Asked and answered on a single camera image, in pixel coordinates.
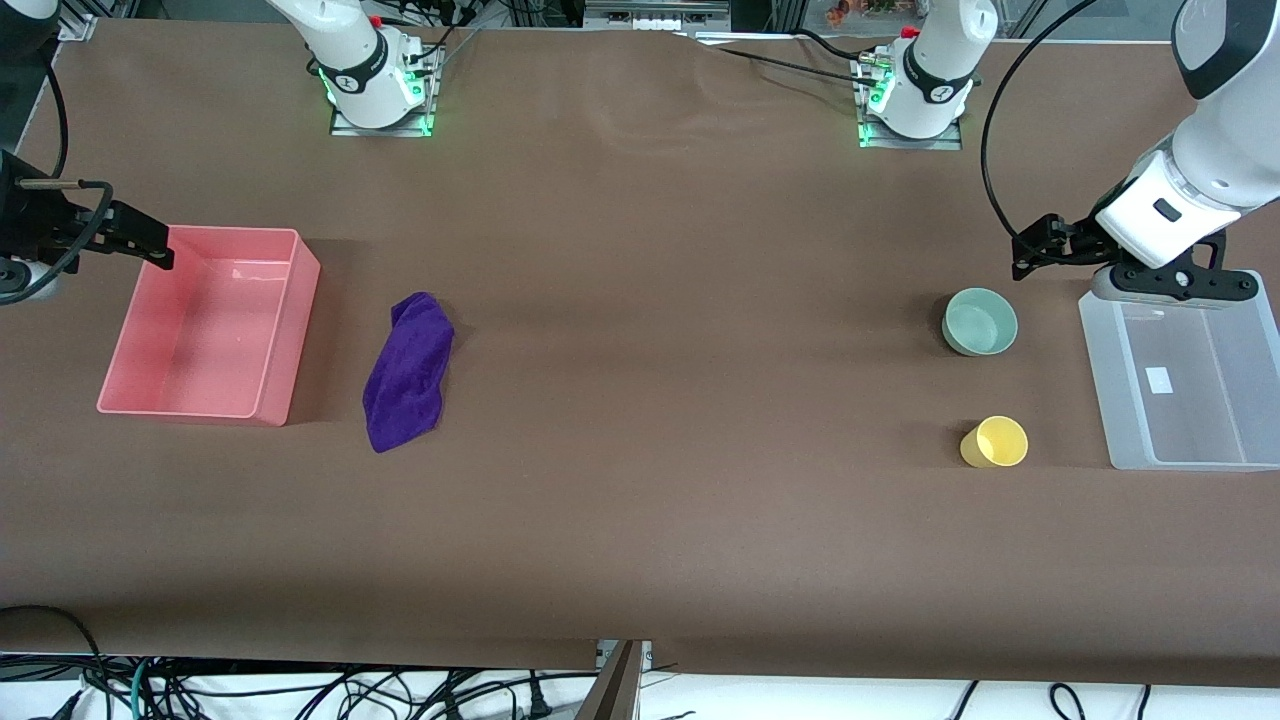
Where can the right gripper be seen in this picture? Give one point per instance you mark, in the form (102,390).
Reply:
(28,222)

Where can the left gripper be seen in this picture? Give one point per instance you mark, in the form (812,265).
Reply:
(1081,241)

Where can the green ceramic bowl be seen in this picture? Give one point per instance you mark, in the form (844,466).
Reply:
(980,322)

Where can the purple cloth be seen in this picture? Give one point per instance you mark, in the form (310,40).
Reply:
(408,375)

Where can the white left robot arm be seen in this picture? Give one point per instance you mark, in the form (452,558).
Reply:
(1225,150)

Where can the yellow plastic cup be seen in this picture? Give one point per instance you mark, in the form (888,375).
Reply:
(995,443)

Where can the pink plastic bin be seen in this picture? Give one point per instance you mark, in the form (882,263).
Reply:
(205,330)

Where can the white label sticker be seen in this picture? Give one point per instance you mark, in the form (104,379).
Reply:
(1159,379)

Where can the translucent plastic bin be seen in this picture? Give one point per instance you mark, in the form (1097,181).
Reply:
(1190,400)

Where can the white power strip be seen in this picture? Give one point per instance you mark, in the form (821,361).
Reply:
(655,12)

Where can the wooden board edge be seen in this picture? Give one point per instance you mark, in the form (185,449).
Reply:
(612,685)

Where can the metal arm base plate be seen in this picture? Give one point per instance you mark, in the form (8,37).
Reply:
(945,143)
(420,118)

